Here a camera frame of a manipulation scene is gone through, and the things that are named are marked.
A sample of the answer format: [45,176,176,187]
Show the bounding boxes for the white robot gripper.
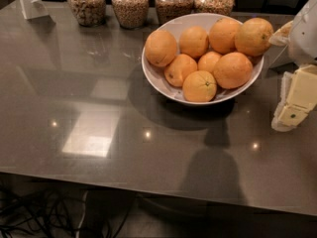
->
[268,0,317,132]

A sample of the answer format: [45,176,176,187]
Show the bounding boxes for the white stand object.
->
[20,0,49,20]

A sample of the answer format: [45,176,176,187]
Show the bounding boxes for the glass jar dark grains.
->
[155,0,193,25]

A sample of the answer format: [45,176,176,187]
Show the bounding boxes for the glass jar of nuts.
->
[66,0,106,27]

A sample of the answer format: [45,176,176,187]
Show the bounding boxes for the black cables under table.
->
[0,181,133,238]

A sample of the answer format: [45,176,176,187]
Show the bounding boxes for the white ceramic bowl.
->
[142,13,264,106]

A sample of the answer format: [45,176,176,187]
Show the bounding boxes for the small orange in centre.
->
[198,52,222,73]

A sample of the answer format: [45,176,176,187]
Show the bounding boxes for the glass jar right grains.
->
[194,0,235,16]

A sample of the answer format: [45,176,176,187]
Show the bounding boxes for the glass jar of grains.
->
[111,0,150,29]

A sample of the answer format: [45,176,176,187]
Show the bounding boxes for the large orange right front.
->
[213,52,253,89]

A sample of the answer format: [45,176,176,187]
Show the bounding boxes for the orange front with stem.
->
[182,70,217,102]

